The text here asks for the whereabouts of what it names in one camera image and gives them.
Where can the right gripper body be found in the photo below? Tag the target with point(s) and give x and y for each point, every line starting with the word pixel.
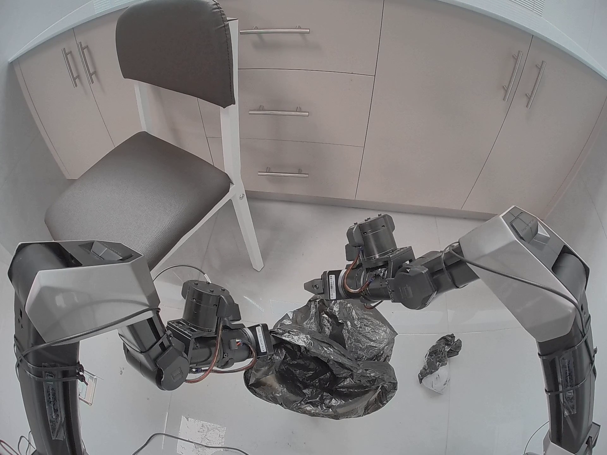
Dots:
pixel 351 285

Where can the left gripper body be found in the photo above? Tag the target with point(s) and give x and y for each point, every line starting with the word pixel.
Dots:
pixel 246 344

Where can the black plastic bag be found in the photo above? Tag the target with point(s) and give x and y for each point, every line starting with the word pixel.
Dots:
pixel 332 344

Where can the black plastic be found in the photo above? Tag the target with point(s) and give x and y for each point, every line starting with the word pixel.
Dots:
pixel 443 349

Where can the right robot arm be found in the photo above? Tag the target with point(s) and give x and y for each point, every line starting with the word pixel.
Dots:
pixel 517 263

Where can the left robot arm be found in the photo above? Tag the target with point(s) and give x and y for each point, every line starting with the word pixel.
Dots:
pixel 95 292

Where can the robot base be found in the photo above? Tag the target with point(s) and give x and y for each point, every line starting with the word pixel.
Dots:
pixel 547 448

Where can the beige cabinet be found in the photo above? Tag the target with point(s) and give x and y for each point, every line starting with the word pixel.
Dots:
pixel 427 112

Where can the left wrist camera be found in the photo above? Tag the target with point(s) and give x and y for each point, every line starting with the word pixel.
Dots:
pixel 228 308

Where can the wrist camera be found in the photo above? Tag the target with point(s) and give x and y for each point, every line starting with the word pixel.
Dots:
pixel 354 242
pixel 228 308

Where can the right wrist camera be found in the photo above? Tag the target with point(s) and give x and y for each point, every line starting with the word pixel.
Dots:
pixel 354 242

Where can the grey padded chair white frame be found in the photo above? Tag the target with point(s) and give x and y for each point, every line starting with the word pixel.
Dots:
pixel 142 192

